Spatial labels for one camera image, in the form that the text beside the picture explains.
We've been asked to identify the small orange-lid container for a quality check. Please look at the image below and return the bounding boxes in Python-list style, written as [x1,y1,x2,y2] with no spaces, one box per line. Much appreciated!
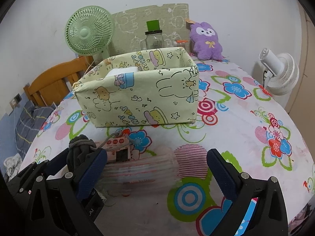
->
[173,40,189,52]

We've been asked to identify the floral bedsheet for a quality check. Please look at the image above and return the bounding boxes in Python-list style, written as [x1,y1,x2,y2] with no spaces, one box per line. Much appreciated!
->
[22,60,314,235]

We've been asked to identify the wall power outlet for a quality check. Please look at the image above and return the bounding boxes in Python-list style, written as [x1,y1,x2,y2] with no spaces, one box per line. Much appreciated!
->
[10,94,22,109]

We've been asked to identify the green card behind jar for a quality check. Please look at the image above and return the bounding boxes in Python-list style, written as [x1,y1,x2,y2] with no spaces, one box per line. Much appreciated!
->
[146,20,160,31]

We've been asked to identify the dark grey socks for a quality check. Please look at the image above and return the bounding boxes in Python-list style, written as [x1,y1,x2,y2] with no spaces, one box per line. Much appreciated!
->
[66,134,97,173]

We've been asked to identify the yellow cartoon fabric storage box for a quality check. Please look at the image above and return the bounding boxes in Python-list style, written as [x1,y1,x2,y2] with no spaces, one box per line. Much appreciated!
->
[73,47,199,127]

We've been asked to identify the purple plush bunny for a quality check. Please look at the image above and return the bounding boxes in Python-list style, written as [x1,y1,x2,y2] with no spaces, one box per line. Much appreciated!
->
[190,22,223,61]

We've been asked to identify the white item inside box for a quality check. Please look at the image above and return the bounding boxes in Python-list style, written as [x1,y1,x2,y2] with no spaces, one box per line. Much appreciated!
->
[105,67,138,77]

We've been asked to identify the crumpled clothes pile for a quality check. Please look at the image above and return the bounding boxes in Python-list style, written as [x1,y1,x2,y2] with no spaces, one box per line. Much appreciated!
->
[4,153,22,180]

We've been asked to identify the cartoon cardboard panel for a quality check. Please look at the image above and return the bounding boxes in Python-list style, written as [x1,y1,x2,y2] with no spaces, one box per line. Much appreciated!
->
[108,3,190,55]

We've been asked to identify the green desk fan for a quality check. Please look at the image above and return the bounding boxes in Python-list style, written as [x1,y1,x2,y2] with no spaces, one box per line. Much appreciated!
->
[65,5,115,64]

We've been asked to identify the wooden bed headboard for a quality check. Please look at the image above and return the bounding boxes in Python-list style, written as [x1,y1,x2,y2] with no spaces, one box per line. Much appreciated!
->
[23,56,93,107]

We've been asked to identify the grey plaid pillow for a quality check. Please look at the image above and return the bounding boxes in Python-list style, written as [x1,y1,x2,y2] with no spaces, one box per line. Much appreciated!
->
[15,101,56,160]

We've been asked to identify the pink packaged pouch with cord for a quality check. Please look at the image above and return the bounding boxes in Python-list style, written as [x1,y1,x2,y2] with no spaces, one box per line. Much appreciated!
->
[95,130,181,197]

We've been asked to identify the glass jar with black lid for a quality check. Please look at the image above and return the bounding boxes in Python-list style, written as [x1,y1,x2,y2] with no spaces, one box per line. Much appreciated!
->
[140,30,164,50]

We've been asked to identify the white standing fan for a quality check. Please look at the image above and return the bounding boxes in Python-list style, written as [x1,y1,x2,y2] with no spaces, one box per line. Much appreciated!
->
[259,48,299,96]

